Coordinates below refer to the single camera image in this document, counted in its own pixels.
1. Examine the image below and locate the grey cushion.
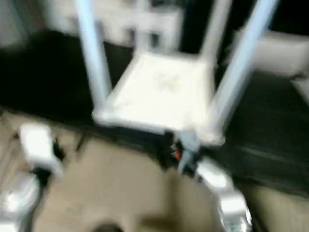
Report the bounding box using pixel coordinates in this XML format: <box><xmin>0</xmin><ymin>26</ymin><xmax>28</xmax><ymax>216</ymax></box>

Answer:
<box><xmin>238</xmin><ymin>31</ymin><xmax>309</xmax><ymax>77</ymax></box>

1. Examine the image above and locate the black mat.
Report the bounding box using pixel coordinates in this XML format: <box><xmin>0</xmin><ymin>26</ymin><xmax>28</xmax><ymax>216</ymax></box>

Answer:
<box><xmin>0</xmin><ymin>30</ymin><xmax>309</xmax><ymax>194</ymax></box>

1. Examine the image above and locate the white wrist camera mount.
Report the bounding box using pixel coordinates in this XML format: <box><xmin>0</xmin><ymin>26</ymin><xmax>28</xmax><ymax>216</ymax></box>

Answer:
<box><xmin>19</xmin><ymin>123</ymin><xmax>63</xmax><ymax>178</ymax></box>
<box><xmin>178</xmin><ymin>132</ymin><xmax>201</xmax><ymax>174</ymax></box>

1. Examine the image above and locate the white plastic table top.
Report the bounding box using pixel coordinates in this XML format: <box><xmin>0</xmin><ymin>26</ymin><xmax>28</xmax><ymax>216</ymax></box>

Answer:
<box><xmin>93</xmin><ymin>50</ymin><xmax>226</xmax><ymax>145</ymax></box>

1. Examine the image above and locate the white cabinet with glass doors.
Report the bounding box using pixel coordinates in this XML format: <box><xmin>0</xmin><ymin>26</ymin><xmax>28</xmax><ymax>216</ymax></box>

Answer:
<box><xmin>48</xmin><ymin>0</ymin><xmax>183</xmax><ymax>51</ymax></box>

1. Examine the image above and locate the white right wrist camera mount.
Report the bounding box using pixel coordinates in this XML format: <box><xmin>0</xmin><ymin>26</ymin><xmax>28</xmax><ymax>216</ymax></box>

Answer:
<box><xmin>178</xmin><ymin>132</ymin><xmax>201</xmax><ymax>174</ymax></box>

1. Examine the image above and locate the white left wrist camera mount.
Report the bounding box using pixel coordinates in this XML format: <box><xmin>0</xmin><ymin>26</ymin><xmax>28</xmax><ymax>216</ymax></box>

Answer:
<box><xmin>19</xmin><ymin>123</ymin><xmax>63</xmax><ymax>178</ymax></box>

